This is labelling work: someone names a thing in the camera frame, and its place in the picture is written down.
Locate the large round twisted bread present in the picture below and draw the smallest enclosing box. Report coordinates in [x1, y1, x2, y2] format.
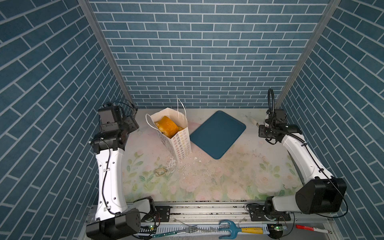
[155, 116, 184, 139]

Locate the white printed paper bag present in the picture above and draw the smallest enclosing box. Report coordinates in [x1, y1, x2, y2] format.
[145, 99, 192, 161]

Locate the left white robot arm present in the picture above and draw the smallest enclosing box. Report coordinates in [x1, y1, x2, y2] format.
[86, 116, 156, 240]

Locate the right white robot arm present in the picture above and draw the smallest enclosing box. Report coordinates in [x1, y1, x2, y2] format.
[249, 109, 347, 221]

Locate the dark blue tray mat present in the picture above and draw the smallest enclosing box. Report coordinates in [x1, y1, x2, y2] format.
[190, 111, 246, 160]

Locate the red white marker pen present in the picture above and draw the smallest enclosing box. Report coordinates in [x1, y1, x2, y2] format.
[296, 225, 332, 234]

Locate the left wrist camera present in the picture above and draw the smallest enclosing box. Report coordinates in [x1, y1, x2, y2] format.
[98, 105, 122, 133]

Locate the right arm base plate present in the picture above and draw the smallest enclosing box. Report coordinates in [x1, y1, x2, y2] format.
[245, 203, 291, 222]

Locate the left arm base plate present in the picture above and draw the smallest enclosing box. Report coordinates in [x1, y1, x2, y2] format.
[140, 206, 171, 223]

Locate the aluminium rail frame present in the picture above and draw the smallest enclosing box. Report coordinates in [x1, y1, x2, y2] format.
[155, 201, 335, 229]

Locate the teal fork tool yellow handle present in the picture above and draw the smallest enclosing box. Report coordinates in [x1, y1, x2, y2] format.
[218, 220, 264, 240]

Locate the metal fork green handle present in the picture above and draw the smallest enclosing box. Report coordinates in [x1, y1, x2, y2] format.
[152, 226, 198, 239]

